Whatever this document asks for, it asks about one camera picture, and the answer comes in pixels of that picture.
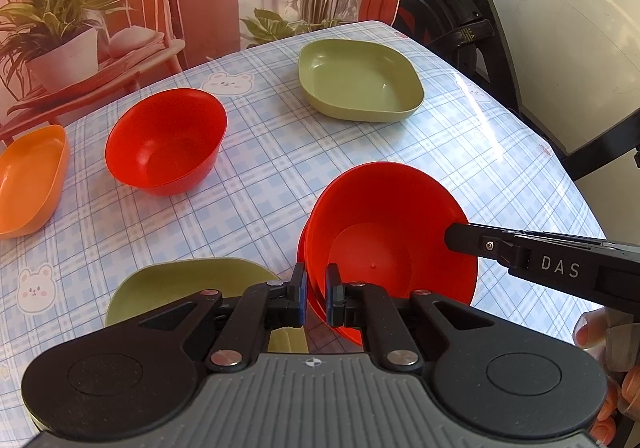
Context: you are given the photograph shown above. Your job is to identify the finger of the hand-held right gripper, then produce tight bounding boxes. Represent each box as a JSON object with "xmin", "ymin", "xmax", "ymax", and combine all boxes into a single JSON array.
[{"xmin": 444, "ymin": 223, "xmax": 533, "ymax": 280}]

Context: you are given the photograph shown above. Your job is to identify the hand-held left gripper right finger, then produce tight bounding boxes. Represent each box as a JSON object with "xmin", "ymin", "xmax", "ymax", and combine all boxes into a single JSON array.
[{"xmin": 325, "ymin": 263, "xmax": 497, "ymax": 374}]

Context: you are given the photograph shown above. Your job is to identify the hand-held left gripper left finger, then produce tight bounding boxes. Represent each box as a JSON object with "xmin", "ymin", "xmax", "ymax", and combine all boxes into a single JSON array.
[{"xmin": 137, "ymin": 263, "xmax": 308, "ymax": 374}]

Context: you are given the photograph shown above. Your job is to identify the red plastic bowl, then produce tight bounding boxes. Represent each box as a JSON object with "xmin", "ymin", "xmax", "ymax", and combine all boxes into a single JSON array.
[
  {"xmin": 297, "ymin": 223, "xmax": 371, "ymax": 350},
  {"xmin": 304, "ymin": 161, "xmax": 478, "ymax": 349},
  {"xmin": 105, "ymin": 88, "xmax": 228, "ymax": 198}
]

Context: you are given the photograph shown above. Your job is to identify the green plastic plate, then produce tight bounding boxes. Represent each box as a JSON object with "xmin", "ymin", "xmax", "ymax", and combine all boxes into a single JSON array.
[
  {"xmin": 298, "ymin": 39, "xmax": 426, "ymax": 124},
  {"xmin": 105, "ymin": 257, "xmax": 310, "ymax": 355}
]

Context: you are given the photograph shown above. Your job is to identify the orange plastic plate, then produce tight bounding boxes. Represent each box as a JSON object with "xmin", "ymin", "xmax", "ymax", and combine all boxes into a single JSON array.
[{"xmin": 0, "ymin": 124, "xmax": 70, "ymax": 237}]

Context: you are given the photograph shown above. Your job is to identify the person's right hand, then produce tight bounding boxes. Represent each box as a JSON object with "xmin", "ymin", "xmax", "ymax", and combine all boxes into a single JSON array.
[{"xmin": 574, "ymin": 307, "xmax": 640, "ymax": 445}]

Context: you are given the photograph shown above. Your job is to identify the blue plaid tablecloth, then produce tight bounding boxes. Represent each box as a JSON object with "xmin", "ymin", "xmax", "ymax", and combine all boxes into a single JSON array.
[{"xmin": 0, "ymin": 20, "xmax": 609, "ymax": 431}]

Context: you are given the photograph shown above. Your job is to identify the black exercise bike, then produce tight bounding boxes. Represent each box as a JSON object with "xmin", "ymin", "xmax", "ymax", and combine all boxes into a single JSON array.
[{"xmin": 397, "ymin": 0, "xmax": 640, "ymax": 182}]

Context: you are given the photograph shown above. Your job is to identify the printed backdrop cloth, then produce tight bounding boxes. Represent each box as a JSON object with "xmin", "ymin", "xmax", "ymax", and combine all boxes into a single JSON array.
[{"xmin": 0, "ymin": 0, "xmax": 419, "ymax": 145}]

